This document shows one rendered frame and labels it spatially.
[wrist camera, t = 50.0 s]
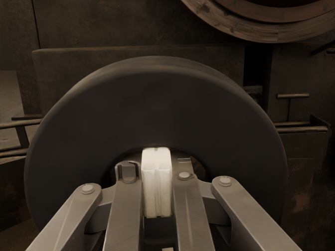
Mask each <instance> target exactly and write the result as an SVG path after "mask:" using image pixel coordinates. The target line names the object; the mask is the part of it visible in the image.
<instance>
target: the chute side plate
mask: <svg viewBox="0 0 335 251"><path fill-rule="evenodd" d="M279 136H280V138H281V141H282V143H283V146H284V150H285V154H286V158H287V160H288V159H289V158H314V157H315V158H316V163H315V169H314V171H321V169H322V163H323V156H324V150H325V143H326V138H327V133H326V132H307V133H281V134H279ZM169 149H170V150H179V149H176V148H172V147H169ZM140 152H143V148H141V149H137V150H135V151H132V152H131V153H140ZM123 158H124V157H122V158H121V159H120V160H119V161H118V162H117V163H116V164H118V163H119V162H122V161H123ZM190 159H191V163H192V167H193V171H194V174H196V176H197V178H198V179H200V178H204V176H205V169H204V167H203V166H202V165H201V163H200V162H199V161H198V160H196V159H195V158H194V157H193V156H191V155H190ZM116 164H115V165H114V166H113V167H112V169H111V170H110V176H111V181H112V184H113V185H115V184H116V173H115V166H116Z"/></svg>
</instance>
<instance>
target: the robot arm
mask: <svg viewBox="0 0 335 251"><path fill-rule="evenodd" d="M115 173H116V184H115V185H113V186H111V187H109V188H105V189H102V188H101V186H100V185H99V184H96V183H87V184H83V185H81V186H79V187H78V188H77V189H75V191H74V192H73V193H72V194H71V196H70V197H69V198H68V199H67V200H66V202H65V203H64V204H63V205H62V207H61V208H60V209H59V210H58V211H57V213H56V214H55V215H54V216H53V218H52V219H51V220H50V221H49V222H48V224H47V225H46V226H45V227H44V229H43V230H42V231H41V232H40V233H39V235H38V236H37V237H36V238H35V240H34V241H33V242H32V243H31V244H30V246H29V247H28V248H27V249H26V251H97V250H98V249H99V247H100V245H101V243H102V241H103V239H104V237H105V240H104V245H103V250H102V251H144V234H145V217H147V218H156V217H157V216H161V218H164V217H171V215H173V231H174V240H175V251H215V247H214V243H213V239H212V235H211V231H210V227H209V223H210V225H211V228H212V229H213V231H214V232H215V234H216V236H217V237H218V239H219V240H220V242H221V244H222V245H223V247H224V249H225V250H226V251H302V250H301V249H300V248H299V247H298V246H297V244H296V243H295V242H294V241H293V240H292V239H291V238H290V237H289V236H288V235H287V234H286V233H285V232H284V231H283V229H282V228H281V227H280V226H279V225H278V224H277V223H276V222H275V221H274V220H273V219H272V218H271V217H270V215H269V214H268V213H267V212H266V211H265V210H264V209H263V208H262V207H261V206H260V205H259V204H258V203H257V201H256V200H255V199H254V198H253V197H252V196H251V195H250V194H249V193H248V192H247V191H246V190H245V189H244V187H243V186H242V185H241V184H240V183H239V182H238V181H237V180H236V179H234V178H232V177H229V176H218V177H215V178H214V179H213V180H212V183H208V182H203V181H201V180H199V179H198V178H197V176H196V174H194V171H193V167H192V163H191V159H190V155H189V154H188V153H186V152H184V151H182V150H170V149H169V147H166V146H151V147H145V148H143V152H140V153H128V154H127V155H125V156H124V158H123V161H122V162H119V163H118V164H116V166H115Z"/></svg>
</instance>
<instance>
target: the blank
mask: <svg viewBox="0 0 335 251"><path fill-rule="evenodd" d="M151 146H166V147H172V148H176V149H179V150H182V151H184V152H186V153H188V154H190V155H191V156H193V157H194V158H195V159H196V160H198V161H199V162H200V163H201V165H202V166H203V167H204V169H205V176H204V180H203V181H204V182H208V183H212V180H213V179H214V178H215V177H218V176H229V177H232V178H234V179H236V180H237V181H238V182H239V183H240V184H241V185H242V186H243V187H244V189H245V190H246V191H247V192H248V193H249V194H250V195H251V196H252V197H253V198H254V199H255V200H256V201H257V203H258V204H259V205H260V206H261V207H262V208H263V209H264V210H265V211H266V212H267V213H268V214H269V215H270V217H271V218H272V219H273V220H274V221H275V222H276V223H277V221H278V219H279V217H280V215H281V212H282V209H283V206H284V203H285V199H286V194H287V187H288V165H287V158H286V154H285V150H284V146H283V143H282V141H281V138H280V136H279V134H278V131H277V130H276V128H275V126H274V124H273V123H272V121H271V120H270V118H269V117H268V115H267V114H266V113H265V111H264V110H263V109H262V108H261V107H260V106H259V105H258V104H257V103H256V102H255V101H254V100H253V99H252V98H251V97H250V96H249V95H248V94H247V93H246V92H245V91H244V90H243V89H242V88H241V87H240V86H239V85H238V84H236V83H235V82H234V81H233V80H231V79H230V78H229V77H227V76H226V75H224V74H222V73H221V72H219V71H217V70H215V69H213V68H211V67H209V66H207V65H204V64H202V63H199V62H196V61H192V60H188V59H184V58H179V57H172V56H142V57H135V58H130V59H125V60H122V61H118V62H115V63H112V64H110V65H107V66H105V67H103V68H100V69H98V70H96V71H95V72H93V73H91V74H89V75H88V76H86V77H85V78H83V79H82V80H81V81H79V82H78V83H77V84H76V85H74V86H73V87H72V88H71V89H70V90H69V91H68V92H67V93H66V94H65V95H64V96H63V97H62V98H61V99H60V100H59V101H58V102H57V103H56V104H55V105H54V106H53V107H52V108H51V109H50V111H49V112H48V113H47V114H46V115H45V117H44V118H43V120H42V121H41V123H40V124H39V126H38V127H37V129H36V131H35V133H34V135H33V137H32V139H31V142H30V145H29V148H28V151H27V155H26V159H25V165H24V191H25V197H26V202H27V206H28V209H29V212H30V215H31V217H32V220H33V222H34V224H35V226H36V228H37V229H38V231H39V233H40V232H41V231H42V230H43V229H44V227H45V226H46V225H47V224H48V222H49V221H50V220H51V219H52V218H53V216H54V215H55V214H56V213H57V211H58V210H59V209H60V208H61V207H62V205H63V204H64V203H65V202H66V200H67V199H68V198H69V197H70V196H71V194H72V193H73V192H74V191H75V189H77V188H78V187H79V186H81V185H83V184H87V183H96V184H99V185H100V186H101V188H102V189H105V188H109V187H111V186H113V184H112V181H111V176H110V170H111V169H112V167H113V166H114V165H115V164H116V163H117V162H118V161H119V160H120V159H121V158H122V157H124V156H125V155H127V154H128V153H130V152H132V151H135V150H137V149H141V148H145V147H151ZM144 251H175V240H174V231H173V215H171V217H164V218H161V216H157V217H156V218H147V217H145V234H144Z"/></svg>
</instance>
